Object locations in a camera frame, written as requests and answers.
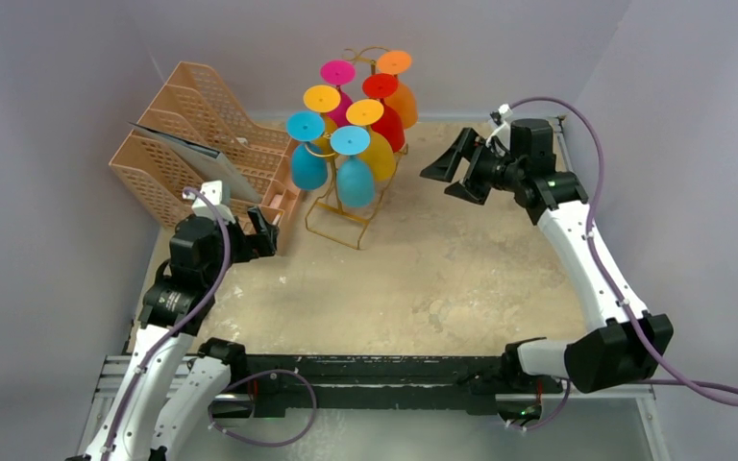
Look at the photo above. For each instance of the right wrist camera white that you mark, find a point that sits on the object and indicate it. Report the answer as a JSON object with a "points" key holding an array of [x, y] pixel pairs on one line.
{"points": [[500, 136]]}

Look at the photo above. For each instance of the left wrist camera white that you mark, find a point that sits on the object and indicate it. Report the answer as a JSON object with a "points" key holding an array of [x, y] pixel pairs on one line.
{"points": [[210, 200]]}

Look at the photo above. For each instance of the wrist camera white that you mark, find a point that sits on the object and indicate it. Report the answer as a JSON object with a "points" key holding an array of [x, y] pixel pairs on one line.
{"points": [[210, 200], [500, 136]]}

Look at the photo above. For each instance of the pink plastic file organizer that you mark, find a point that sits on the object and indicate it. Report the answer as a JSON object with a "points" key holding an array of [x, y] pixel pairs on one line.
{"points": [[195, 104]]}

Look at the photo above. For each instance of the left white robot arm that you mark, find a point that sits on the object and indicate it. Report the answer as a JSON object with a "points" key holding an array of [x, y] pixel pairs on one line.
{"points": [[148, 420]]}

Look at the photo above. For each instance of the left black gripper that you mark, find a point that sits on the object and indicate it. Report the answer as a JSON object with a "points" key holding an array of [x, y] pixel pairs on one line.
{"points": [[259, 244]]}

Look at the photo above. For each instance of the blue wine glass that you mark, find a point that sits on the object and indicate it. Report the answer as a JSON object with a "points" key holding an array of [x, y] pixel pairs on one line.
{"points": [[355, 183], [309, 170]]}

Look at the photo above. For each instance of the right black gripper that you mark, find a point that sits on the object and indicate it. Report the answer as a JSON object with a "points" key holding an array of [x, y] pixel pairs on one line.
{"points": [[473, 167]]}

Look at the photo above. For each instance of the orange wine glass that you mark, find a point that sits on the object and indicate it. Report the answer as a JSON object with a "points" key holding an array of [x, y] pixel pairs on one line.
{"points": [[395, 63]]}

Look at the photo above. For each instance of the magenta wine glass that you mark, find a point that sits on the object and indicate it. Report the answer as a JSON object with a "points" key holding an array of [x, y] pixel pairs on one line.
{"points": [[339, 73]]}

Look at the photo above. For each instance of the red wine glass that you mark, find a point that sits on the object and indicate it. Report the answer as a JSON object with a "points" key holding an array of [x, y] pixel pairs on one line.
{"points": [[380, 87]]}

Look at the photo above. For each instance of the yellow wine glass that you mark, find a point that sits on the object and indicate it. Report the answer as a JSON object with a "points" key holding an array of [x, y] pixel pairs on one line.
{"points": [[378, 155], [323, 99]]}

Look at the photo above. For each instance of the grey folder in organizer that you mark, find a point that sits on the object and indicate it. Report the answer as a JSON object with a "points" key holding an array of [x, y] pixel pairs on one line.
{"points": [[210, 163]]}

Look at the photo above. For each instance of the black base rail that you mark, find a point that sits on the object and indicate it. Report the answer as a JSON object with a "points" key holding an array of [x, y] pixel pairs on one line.
{"points": [[276, 383]]}

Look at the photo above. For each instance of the gold wire glass rack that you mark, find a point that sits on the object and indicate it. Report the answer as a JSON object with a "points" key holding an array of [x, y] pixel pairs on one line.
{"points": [[328, 201]]}

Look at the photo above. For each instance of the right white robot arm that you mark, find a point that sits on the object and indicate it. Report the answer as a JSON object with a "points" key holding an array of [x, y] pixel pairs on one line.
{"points": [[622, 335]]}

